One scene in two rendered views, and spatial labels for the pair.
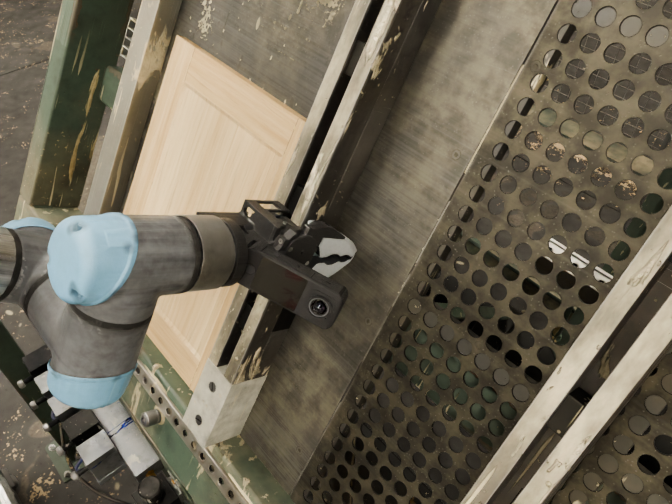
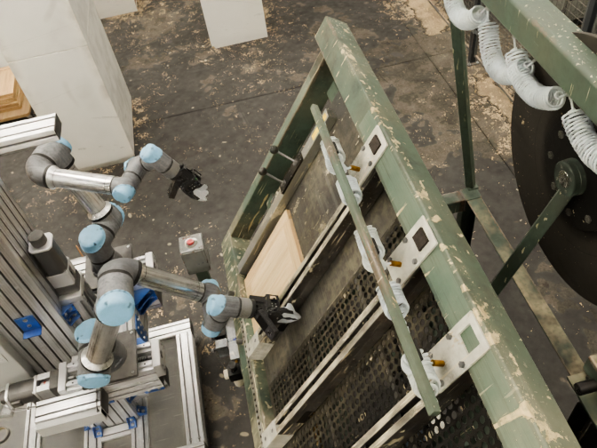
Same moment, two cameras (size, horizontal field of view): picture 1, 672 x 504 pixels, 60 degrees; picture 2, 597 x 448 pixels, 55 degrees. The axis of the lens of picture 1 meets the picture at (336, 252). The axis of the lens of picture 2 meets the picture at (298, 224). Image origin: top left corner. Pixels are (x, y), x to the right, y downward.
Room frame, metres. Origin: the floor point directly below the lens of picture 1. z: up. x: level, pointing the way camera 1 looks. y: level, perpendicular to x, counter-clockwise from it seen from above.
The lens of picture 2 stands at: (-0.44, -0.79, 3.08)
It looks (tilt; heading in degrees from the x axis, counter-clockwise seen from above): 48 degrees down; 36
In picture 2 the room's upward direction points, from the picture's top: 10 degrees counter-clockwise
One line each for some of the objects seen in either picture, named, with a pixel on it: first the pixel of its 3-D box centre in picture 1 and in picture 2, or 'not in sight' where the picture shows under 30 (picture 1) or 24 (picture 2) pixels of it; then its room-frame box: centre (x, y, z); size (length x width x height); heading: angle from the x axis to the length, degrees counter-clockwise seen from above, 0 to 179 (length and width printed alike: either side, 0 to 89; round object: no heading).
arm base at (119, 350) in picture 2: not in sight; (105, 351); (0.09, 0.67, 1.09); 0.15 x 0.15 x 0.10
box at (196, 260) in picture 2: not in sight; (195, 254); (0.80, 0.81, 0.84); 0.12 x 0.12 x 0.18; 41
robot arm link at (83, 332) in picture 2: not in sight; (93, 338); (0.08, 0.67, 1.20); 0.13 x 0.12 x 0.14; 42
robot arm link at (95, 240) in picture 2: not in sight; (96, 242); (0.46, 1.01, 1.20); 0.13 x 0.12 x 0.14; 17
